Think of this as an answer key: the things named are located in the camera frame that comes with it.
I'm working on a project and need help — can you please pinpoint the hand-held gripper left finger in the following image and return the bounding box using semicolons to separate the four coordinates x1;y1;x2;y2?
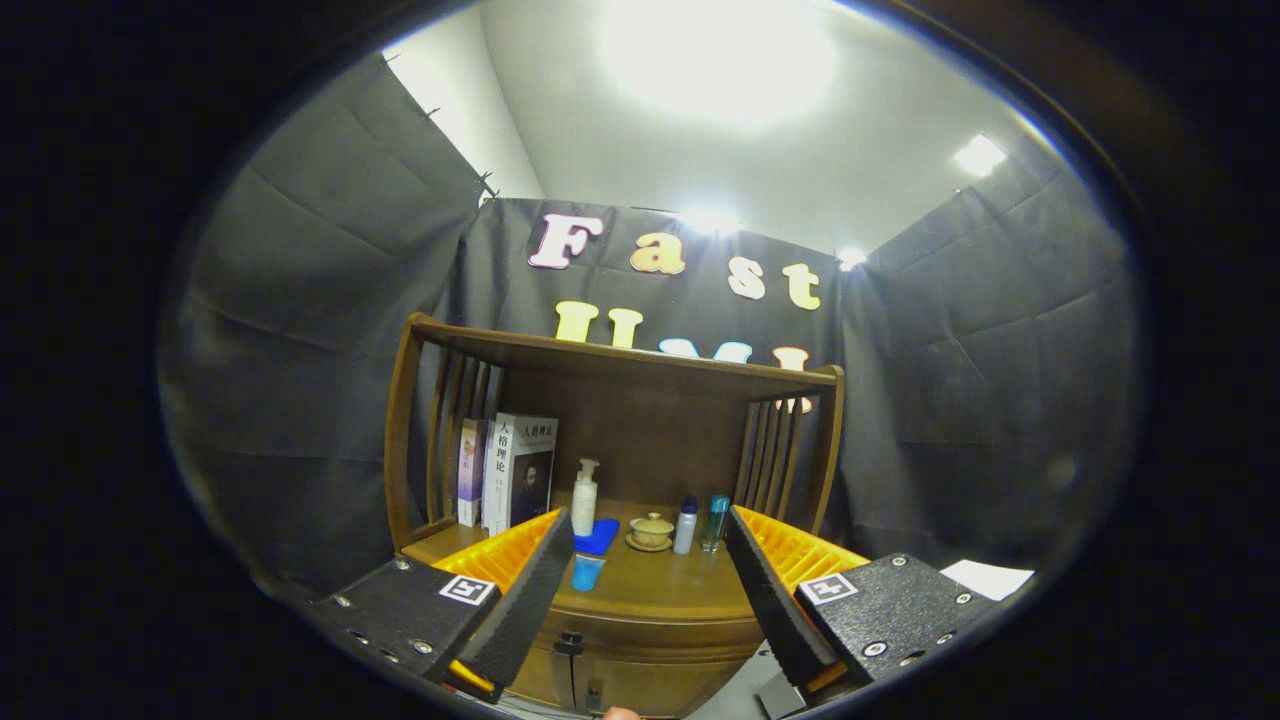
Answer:
318;507;578;704

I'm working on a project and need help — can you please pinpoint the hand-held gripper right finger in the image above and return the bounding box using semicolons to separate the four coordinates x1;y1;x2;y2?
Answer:
723;505;1011;706

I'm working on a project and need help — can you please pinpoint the wooden countertop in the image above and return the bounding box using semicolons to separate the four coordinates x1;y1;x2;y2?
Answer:
400;500;766;621

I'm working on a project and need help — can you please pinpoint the brown wooden cabinet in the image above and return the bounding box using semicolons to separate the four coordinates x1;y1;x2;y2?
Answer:
384;312;846;719

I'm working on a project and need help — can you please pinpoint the white pump bottle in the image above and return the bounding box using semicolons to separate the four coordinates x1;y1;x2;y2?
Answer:
571;458;601;537

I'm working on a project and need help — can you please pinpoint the white book with portrait cover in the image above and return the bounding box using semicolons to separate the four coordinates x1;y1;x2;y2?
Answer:
483;413;560;536

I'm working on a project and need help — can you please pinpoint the purple book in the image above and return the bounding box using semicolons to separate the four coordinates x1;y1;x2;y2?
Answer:
457;418;489;528

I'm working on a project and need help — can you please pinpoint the beige lidded teacup with saucer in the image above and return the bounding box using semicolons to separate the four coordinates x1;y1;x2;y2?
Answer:
626;512;676;553

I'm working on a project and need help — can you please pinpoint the white appliance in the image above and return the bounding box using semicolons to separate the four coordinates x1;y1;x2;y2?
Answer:
940;558;1036;602

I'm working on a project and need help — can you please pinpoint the black backdrop cloth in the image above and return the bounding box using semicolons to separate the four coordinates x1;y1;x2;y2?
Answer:
160;52;1141;601

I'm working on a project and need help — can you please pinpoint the large ceiling lamp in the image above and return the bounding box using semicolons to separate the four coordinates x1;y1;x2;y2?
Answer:
595;0;841;126

